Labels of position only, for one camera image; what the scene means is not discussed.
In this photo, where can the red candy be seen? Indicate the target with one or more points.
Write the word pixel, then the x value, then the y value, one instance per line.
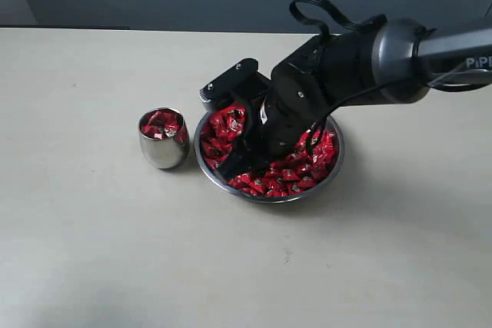
pixel 293 188
pixel 161 124

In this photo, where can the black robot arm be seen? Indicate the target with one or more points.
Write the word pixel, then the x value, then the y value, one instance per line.
pixel 395 64

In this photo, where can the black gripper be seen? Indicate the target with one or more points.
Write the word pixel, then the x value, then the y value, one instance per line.
pixel 271 132

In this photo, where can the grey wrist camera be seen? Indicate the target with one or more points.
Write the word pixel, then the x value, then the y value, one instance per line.
pixel 241 83

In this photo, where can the stainless steel bowl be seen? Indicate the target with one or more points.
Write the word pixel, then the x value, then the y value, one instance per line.
pixel 314 162

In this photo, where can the stainless steel cup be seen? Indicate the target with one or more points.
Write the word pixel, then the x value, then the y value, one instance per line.
pixel 169 153

